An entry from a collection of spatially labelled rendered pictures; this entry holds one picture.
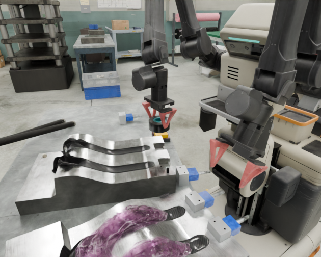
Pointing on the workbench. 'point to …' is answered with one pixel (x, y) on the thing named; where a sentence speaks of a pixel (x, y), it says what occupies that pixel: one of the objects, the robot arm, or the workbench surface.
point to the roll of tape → (156, 124)
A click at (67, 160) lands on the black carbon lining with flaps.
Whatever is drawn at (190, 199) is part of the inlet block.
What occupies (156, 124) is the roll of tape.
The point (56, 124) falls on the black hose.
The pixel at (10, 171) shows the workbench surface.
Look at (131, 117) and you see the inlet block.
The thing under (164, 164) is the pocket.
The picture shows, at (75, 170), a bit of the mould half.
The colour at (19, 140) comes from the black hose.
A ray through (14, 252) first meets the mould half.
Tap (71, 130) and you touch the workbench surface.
